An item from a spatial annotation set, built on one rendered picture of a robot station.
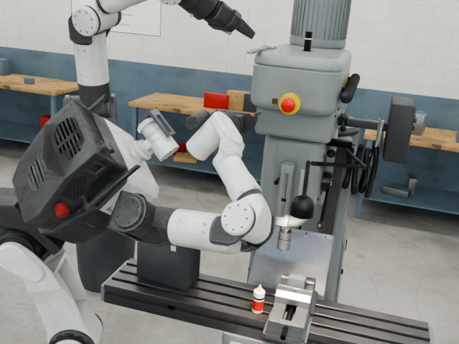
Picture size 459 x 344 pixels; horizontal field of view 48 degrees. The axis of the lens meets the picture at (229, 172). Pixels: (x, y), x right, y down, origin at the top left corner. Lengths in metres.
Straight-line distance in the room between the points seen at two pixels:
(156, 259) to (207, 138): 0.86
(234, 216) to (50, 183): 0.48
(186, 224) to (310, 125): 0.57
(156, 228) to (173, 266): 0.74
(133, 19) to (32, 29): 1.42
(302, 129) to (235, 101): 4.07
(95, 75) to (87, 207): 0.40
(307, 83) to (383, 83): 4.46
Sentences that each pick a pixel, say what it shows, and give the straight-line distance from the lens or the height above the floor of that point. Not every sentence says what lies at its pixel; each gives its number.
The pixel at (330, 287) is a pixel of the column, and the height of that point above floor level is 0.86.
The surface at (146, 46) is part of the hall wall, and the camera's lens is 6.50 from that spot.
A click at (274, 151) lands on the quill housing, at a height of 1.57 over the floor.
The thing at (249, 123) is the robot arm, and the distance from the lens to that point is 1.46.
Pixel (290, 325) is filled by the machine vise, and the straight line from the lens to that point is 1.79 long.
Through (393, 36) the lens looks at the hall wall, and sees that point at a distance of 5.88.
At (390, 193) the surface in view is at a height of 0.24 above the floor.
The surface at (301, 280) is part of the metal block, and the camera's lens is 1.90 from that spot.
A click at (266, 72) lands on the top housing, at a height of 1.84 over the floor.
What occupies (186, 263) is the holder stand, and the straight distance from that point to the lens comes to 1.98.
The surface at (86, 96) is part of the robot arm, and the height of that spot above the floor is 1.73.
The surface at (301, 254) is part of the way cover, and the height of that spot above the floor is 1.03.
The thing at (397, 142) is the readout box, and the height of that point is 1.59.
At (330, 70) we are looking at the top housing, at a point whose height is 1.86.
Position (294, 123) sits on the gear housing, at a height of 1.68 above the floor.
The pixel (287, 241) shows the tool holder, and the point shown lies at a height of 1.23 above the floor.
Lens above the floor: 2.03
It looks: 19 degrees down
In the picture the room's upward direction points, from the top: 5 degrees clockwise
